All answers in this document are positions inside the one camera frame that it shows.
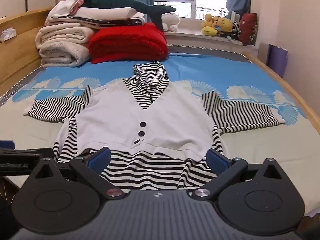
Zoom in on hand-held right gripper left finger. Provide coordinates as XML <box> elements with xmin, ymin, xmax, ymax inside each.
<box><xmin>29</xmin><ymin>147</ymin><xmax>127</xmax><ymax>199</ymax></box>

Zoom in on yellow plush toy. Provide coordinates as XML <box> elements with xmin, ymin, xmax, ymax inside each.
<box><xmin>215</xmin><ymin>17</ymin><xmax>234</xmax><ymax>34</ymax></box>
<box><xmin>201</xmin><ymin>14</ymin><xmax>219</xmax><ymax>37</ymax></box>

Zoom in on tissue box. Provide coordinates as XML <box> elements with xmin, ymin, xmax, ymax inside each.
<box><xmin>0</xmin><ymin>27</ymin><xmax>18</xmax><ymax>42</ymax></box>

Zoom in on dark teal shark plush toy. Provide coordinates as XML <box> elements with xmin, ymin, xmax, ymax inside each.
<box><xmin>81</xmin><ymin>0</ymin><xmax>177</xmax><ymax>32</ymax></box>

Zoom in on black and white striped plush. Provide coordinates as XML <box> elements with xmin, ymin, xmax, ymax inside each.
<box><xmin>226</xmin><ymin>22</ymin><xmax>242</xmax><ymax>40</ymax></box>

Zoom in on red cushion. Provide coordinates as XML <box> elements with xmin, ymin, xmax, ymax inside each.
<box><xmin>239</xmin><ymin>12</ymin><xmax>258</xmax><ymax>46</ymax></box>

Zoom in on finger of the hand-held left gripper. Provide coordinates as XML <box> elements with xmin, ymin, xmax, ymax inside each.
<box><xmin>0</xmin><ymin>141</ymin><xmax>15</xmax><ymax>152</ymax></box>

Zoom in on white plush toy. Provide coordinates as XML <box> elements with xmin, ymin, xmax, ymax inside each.
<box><xmin>161</xmin><ymin>12</ymin><xmax>181</xmax><ymax>32</ymax></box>

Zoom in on striped shirt with white vest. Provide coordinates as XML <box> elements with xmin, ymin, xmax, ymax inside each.
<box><xmin>24</xmin><ymin>60</ymin><xmax>280</xmax><ymax>193</ymax></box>

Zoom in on purple rolled mat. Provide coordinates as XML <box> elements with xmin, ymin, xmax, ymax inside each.
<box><xmin>266</xmin><ymin>44</ymin><xmax>288</xmax><ymax>78</ymax></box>

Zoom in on blue and cream printed bedsheet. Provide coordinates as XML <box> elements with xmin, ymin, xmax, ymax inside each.
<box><xmin>0</xmin><ymin>52</ymin><xmax>320</xmax><ymax>190</ymax></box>

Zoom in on white and pink folded clothes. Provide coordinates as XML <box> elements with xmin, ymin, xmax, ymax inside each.
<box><xmin>51</xmin><ymin>0</ymin><xmax>85</xmax><ymax>18</ymax></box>

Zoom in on grey board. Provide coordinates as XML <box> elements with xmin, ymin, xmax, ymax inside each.
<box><xmin>257</xmin><ymin>42</ymin><xmax>270</xmax><ymax>63</ymax></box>

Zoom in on red folded blanket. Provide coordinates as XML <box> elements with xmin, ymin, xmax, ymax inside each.
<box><xmin>89</xmin><ymin>22</ymin><xmax>169</xmax><ymax>64</ymax></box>

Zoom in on cream folded blanket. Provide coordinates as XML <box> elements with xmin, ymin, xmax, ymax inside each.
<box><xmin>35</xmin><ymin>22</ymin><xmax>95</xmax><ymax>68</ymax></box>

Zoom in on dark patterned folded blanket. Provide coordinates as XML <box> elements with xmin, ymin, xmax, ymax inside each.
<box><xmin>45</xmin><ymin>16</ymin><xmax>147</xmax><ymax>30</ymax></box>

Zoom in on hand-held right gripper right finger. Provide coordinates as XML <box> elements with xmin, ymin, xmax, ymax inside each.
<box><xmin>191</xmin><ymin>148</ymin><xmax>292</xmax><ymax>200</ymax></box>

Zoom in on white window sill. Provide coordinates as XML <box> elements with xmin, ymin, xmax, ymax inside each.
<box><xmin>164</xmin><ymin>29</ymin><xmax>244</xmax><ymax>46</ymax></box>

